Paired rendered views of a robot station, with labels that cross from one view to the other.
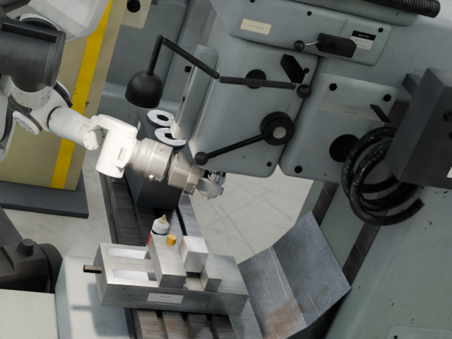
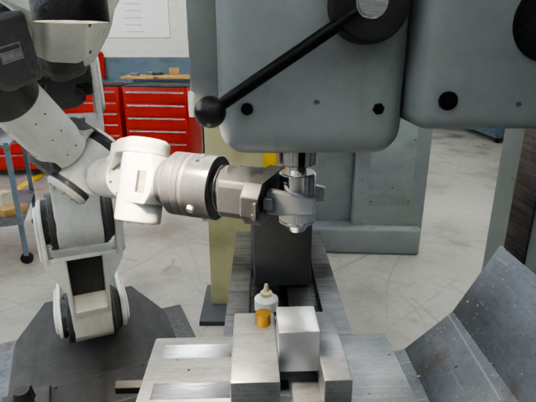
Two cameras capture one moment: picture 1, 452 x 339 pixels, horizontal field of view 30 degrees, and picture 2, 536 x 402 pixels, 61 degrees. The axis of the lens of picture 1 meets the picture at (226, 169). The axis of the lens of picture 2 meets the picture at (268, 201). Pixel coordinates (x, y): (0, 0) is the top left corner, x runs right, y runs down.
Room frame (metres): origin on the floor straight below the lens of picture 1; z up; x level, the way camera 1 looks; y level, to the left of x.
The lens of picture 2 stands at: (1.17, -0.16, 1.42)
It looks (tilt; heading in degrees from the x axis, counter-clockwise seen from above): 19 degrees down; 23
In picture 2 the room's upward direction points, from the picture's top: straight up
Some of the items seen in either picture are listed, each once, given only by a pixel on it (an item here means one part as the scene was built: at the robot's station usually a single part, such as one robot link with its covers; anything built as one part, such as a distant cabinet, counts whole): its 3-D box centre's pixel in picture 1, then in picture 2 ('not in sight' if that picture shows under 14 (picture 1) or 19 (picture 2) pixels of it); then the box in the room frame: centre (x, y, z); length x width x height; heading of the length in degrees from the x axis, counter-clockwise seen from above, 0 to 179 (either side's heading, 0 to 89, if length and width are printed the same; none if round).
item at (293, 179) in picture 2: (215, 170); (297, 175); (1.70, 0.02, 1.26); 0.05 x 0.05 x 0.01
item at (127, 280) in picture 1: (173, 273); (273, 376); (1.65, 0.03, 0.99); 0.35 x 0.15 x 0.11; 115
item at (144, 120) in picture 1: (157, 157); (277, 223); (2.08, 0.19, 1.03); 0.22 x 0.12 x 0.20; 27
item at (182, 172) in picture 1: (174, 169); (231, 191); (1.69, 0.11, 1.23); 0.13 x 0.12 x 0.10; 3
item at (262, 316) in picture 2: (171, 239); (262, 317); (1.69, 0.06, 1.05); 0.02 x 0.02 x 0.02
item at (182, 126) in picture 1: (193, 93); (203, 21); (1.65, 0.12, 1.45); 0.04 x 0.04 x 0.21; 23
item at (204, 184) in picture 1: (209, 187); (289, 205); (1.67, 0.02, 1.23); 0.06 x 0.02 x 0.03; 93
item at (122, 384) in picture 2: (92, 269); (132, 386); (1.57, 0.21, 0.98); 0.04 x 0.02 x 0.02; 115
